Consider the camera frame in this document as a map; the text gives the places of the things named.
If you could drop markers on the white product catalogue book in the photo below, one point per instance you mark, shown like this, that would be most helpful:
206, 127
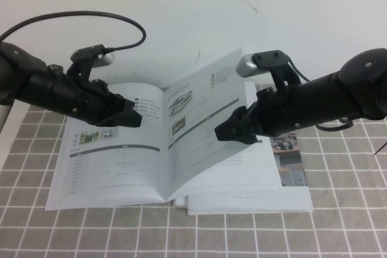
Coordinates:
127, 173

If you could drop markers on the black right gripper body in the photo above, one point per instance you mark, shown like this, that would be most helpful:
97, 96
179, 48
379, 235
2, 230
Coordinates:
278, 113

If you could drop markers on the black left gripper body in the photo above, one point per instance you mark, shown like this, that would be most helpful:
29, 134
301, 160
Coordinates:
78, 98

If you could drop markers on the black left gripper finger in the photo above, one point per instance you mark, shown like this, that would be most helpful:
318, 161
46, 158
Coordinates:
134, 114
119, 123

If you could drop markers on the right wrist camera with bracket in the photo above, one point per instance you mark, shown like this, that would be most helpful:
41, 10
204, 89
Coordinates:
260, 61

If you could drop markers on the thin black zip tie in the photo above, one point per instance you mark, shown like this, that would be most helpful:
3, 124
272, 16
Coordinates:
381, 148

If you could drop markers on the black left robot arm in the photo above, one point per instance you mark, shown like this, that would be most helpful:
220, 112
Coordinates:
18, 73

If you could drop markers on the grey checkered tablecloth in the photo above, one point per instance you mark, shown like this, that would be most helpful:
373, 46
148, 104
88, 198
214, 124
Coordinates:
193, 240

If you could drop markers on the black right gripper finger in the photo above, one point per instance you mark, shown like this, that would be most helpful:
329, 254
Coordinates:
234, 125
242, 136

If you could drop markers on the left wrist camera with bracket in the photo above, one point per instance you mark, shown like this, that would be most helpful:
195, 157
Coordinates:
99, 58

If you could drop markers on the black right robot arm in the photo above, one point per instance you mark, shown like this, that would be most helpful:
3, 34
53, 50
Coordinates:
347, 89

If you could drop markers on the closed book with photo cover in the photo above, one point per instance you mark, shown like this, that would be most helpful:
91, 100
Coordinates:
290, 197

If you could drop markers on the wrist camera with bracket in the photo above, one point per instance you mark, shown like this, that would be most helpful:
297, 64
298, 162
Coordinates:
99, 58
260, 61

